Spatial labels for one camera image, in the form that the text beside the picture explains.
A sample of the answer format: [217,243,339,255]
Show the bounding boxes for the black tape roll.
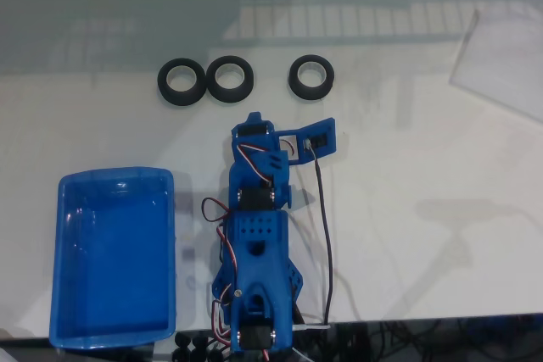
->
[205,55,255,104]
[157,58,205,107]
[288,53,336,102]

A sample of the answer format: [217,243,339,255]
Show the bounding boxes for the blue plastic bin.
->
[48,165,176,353]

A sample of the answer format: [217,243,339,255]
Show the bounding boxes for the black clamp knob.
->
[190,335,210,362]
[174,333,191,362]

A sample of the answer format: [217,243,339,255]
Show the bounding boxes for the clear acrylic sheet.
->
[448,8,543,122]

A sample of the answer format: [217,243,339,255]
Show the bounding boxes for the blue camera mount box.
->
[273,117,337,167]

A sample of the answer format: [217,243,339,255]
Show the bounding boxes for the black camera cable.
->
[305,143,336,327]

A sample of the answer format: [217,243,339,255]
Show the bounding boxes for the tangled black cables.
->
[334,319,543,362]

